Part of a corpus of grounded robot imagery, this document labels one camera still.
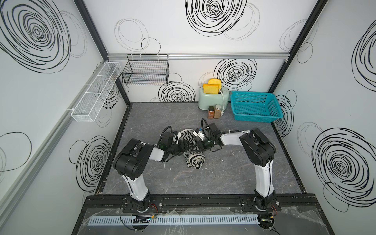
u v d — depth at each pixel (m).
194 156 0.81
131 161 0.47
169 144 0.77
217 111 1.05
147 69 0.97
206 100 1.06
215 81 1.05
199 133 0.90
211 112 1.05
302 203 0.76
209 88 1.03
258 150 0.54
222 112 1.09
